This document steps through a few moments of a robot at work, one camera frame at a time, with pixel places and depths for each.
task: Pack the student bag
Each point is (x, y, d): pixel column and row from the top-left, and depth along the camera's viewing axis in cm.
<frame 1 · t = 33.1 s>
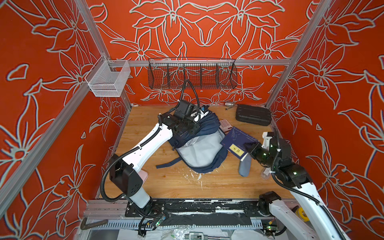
left hand: (198, 121, 77), fingers closed
right hand: (241, 143, 71), fingers closed
navy blue student backpack: (201, 148, 94), point 3 cm above the table
pink calculator: (225, 126, 106), point 3 cm above the table
black plastic tool case: (253, 115, 108), point 6 cm above the table
grey pencil pouch: (244, 166, 87), point 2 cm above the table

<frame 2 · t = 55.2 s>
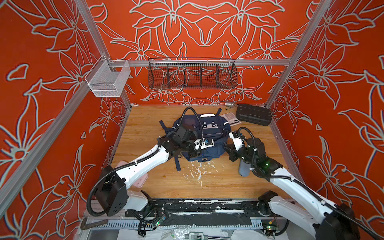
left hand: (204, 143, 77), fingers closed
right hand: (222, 145, 78), fingers closed
navy blue student backpack: (213, 126, 99), point 8 cm above the table
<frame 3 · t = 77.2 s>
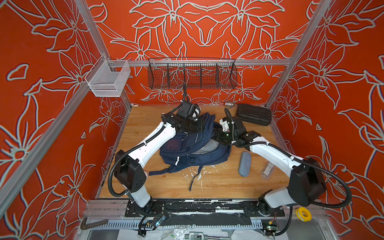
left hand: (205, 125, 77), fingers closed
right hand: (208, 136, 82), fingers open
navy blue student backpack: (195, 149, 80), point 15 cm above the table
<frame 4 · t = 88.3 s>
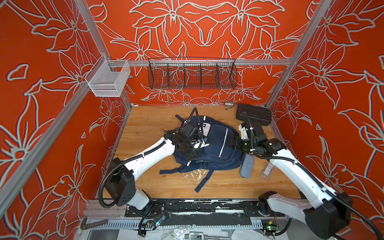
left hand: (195, 148, 80), fingers open
right hand: (229, 142, 78), fingers open
navy blue student backpack: (216, 156, 82), point 11 cm above the table
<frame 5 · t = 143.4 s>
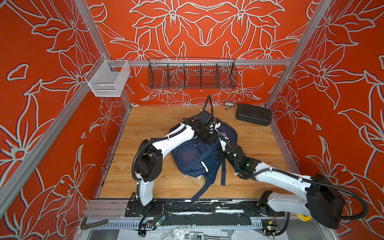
left hand: (216, 139, 82), fingers closed
right hand: (218, 142, 83), fingers open
